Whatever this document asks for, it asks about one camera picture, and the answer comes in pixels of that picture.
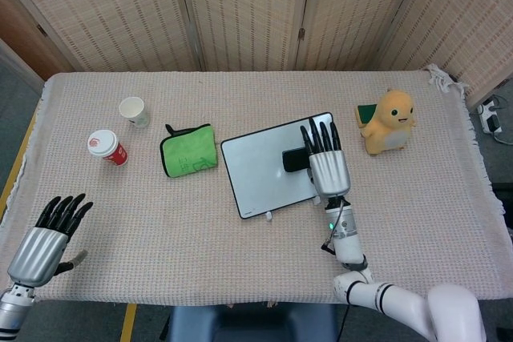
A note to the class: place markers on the yellow green scrubbing sponge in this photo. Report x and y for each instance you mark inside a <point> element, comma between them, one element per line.
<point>366,113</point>

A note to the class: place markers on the white power strip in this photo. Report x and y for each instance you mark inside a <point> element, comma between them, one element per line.
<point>489,118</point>

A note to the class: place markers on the beige waffle tablecloth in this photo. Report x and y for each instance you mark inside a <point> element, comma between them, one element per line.
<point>200,238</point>

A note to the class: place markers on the red paper cup white lid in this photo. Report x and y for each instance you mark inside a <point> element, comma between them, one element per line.
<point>108,147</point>

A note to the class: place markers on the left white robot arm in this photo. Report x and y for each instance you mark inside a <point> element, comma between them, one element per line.
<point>14,304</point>

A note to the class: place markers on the white plastic board stand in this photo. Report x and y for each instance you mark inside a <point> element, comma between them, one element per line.
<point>268,216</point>

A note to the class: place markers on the yellow plush dinosaur toy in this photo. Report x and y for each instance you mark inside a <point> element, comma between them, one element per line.
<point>390,125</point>

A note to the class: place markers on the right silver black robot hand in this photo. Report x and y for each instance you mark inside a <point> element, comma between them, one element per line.
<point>326,162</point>

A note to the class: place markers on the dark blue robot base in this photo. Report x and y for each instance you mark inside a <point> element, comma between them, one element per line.
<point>248,322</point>

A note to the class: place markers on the beige woven folding screen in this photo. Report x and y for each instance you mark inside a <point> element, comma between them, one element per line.
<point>256,9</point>

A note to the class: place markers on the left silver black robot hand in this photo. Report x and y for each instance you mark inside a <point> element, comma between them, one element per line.
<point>44,242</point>

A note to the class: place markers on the folded green microfiber towel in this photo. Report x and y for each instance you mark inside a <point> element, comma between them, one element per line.
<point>188,150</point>

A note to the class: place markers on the black whiteboard eraser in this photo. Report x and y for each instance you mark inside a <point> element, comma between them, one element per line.
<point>296,159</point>

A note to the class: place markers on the white paper cup green print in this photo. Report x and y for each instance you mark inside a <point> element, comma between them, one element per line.
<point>134,111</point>

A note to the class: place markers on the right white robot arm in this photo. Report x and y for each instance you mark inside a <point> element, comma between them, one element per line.
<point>360,270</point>

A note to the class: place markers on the white board tablet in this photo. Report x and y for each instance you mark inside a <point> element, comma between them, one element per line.
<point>260,166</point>

